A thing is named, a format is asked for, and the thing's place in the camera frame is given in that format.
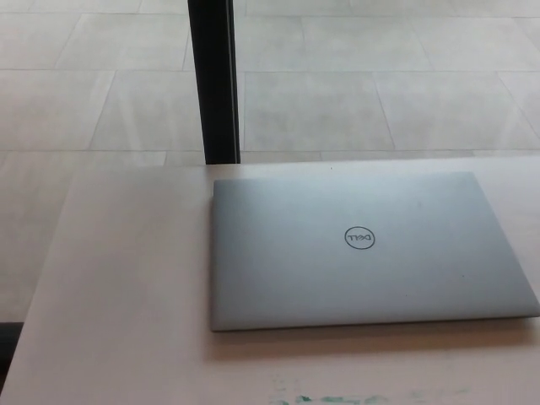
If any silver Dell laptop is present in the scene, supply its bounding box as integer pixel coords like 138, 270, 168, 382
208, 170, 540, 333

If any black vertical window post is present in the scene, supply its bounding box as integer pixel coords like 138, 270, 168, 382
186, 0, 242, 165

